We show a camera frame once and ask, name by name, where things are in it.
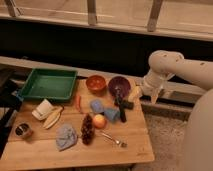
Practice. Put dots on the dark grape bunch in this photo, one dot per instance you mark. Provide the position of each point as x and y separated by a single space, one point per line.
87 130

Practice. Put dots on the orange carrot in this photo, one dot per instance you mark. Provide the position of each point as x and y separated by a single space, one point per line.
78 103

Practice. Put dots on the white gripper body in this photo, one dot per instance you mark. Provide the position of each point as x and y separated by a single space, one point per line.
152 83

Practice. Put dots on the white cup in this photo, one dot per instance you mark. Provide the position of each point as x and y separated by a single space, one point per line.
42 111

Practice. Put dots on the black spatula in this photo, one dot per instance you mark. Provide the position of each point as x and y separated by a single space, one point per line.
122 104

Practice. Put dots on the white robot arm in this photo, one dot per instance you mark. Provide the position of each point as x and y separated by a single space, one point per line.
197 146

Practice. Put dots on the green plastic tray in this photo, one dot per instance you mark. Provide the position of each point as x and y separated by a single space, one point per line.
52 84

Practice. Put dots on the apple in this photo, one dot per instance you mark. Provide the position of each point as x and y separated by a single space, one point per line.
99 121

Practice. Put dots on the blue cloth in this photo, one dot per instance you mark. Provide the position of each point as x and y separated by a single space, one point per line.
66 137

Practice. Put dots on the metal fork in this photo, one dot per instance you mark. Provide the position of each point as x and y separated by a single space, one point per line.
116 141

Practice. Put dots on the blue sponge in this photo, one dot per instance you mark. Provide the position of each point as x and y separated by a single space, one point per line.
97 106

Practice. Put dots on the red bowl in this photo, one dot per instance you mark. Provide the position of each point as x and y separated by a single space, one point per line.
96 83

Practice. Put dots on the small metal cup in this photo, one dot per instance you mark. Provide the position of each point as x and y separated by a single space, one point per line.
23 130

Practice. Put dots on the purple bowl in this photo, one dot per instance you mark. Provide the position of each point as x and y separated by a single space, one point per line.
119 85

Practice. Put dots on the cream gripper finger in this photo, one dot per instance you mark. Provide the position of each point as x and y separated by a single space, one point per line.
154 98
136 93

